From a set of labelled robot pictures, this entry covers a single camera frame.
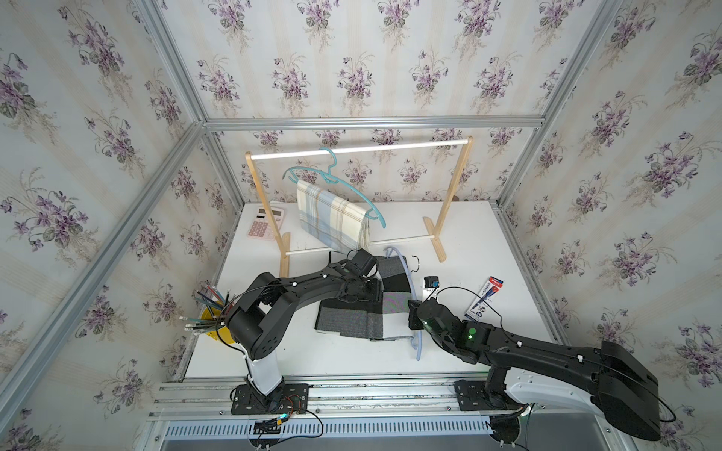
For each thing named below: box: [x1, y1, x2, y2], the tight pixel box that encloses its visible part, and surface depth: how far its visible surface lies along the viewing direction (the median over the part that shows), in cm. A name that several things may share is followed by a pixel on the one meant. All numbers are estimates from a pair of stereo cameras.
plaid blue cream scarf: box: [297, 180, 371, 254], surface depth 87 cm
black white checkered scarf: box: [313, 255, 416, 342], surface depth 88 cm
